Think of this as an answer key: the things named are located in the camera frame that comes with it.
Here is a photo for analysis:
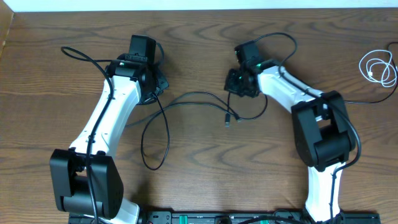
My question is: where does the black USB cable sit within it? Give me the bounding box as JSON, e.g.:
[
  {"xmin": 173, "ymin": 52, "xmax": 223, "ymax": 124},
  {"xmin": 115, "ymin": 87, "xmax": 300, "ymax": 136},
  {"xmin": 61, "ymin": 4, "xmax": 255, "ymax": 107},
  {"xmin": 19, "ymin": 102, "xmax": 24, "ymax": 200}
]
[
  {"xmin": 124, "ymin": 91, "xmax": 242, "ymax": 171},
  {"xmin": 224, "ymin": 42, "xmax": 398, "ymax": 128}
]

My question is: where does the white USB cable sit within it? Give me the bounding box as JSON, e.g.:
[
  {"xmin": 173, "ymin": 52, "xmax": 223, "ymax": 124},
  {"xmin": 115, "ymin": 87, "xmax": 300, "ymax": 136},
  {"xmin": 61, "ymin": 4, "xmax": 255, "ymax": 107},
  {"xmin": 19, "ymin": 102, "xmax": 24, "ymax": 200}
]
[{"xmin": 358, "ymin": 49, "xmax": 398, "ymax": 88}]

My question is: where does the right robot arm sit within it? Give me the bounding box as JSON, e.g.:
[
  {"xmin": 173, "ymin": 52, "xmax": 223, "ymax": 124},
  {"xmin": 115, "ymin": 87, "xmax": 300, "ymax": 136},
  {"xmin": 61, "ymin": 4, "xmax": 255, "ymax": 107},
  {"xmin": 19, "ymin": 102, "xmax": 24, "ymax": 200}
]
[{"xmin": 224, "ymin": 60, "xmax": 359, "ymax": 223}]

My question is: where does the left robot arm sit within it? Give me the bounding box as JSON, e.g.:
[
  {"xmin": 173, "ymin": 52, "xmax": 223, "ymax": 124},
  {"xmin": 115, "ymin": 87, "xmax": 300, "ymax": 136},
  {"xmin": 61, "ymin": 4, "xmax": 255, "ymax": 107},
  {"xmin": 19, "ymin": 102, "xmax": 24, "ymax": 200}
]
[{"xmin": 49, "ymin": 52, "xmax": 168, "ymax": 223}]

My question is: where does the cardboard side panel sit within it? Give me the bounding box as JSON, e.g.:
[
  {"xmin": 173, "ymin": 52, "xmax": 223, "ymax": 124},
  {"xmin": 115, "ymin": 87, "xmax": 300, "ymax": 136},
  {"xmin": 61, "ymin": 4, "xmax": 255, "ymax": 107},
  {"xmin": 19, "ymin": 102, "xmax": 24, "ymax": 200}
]
[{"xmin": 0, "ymin": 0, "xmax": 14, "ymax": 54}]

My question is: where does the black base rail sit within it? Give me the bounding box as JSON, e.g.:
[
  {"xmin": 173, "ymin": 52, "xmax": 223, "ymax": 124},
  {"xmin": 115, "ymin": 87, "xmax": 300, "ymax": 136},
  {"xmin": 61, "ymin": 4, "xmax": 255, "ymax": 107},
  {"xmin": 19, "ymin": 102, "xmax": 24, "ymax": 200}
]
[{"xmin": 68, "ymin": 210, "xmax": 382, "ymax": 224}]

